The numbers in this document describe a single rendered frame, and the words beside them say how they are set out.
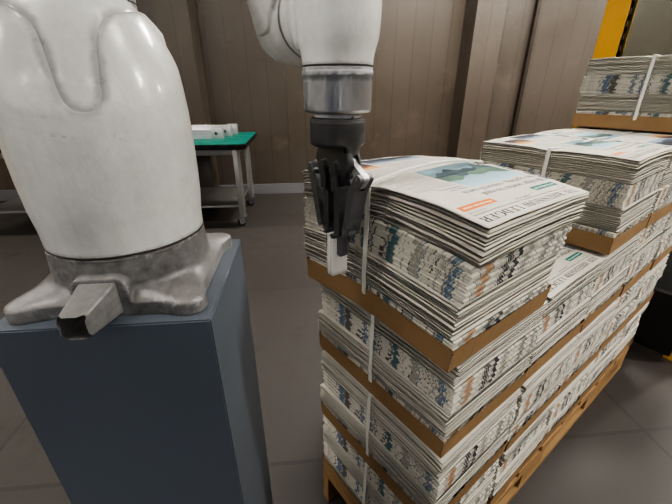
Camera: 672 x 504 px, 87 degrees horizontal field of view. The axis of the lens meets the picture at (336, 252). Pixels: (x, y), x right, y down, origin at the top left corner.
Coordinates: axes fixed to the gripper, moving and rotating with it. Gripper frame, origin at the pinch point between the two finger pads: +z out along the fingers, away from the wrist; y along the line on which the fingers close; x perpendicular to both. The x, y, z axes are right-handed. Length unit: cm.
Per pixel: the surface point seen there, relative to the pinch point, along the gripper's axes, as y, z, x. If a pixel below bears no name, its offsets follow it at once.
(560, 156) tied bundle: -3, -8, -67
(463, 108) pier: 211, -2, -335
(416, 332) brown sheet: -13.5, 9.3, -4.4
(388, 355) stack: -4.1, 22.7, -9.2
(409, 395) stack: -10.4, 27.4, -8.7
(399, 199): -7.4, -9.5, -5.2
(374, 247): -3.4, -0.8, -4.8
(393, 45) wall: 276, -64, -287
